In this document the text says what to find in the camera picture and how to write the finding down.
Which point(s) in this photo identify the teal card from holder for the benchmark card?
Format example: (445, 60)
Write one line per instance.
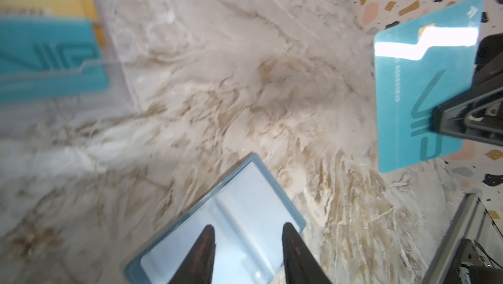
(419, 65)

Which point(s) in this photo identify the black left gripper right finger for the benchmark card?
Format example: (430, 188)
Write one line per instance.
(299, 264)

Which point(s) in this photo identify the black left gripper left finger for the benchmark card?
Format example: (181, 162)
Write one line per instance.
(197, 267)

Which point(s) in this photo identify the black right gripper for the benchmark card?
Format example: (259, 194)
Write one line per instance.
(476, 114)

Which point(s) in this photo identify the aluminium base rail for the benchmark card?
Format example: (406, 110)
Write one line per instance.
(471, 250)

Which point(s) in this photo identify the teal VIP card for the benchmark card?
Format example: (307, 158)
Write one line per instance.
(44, 58)

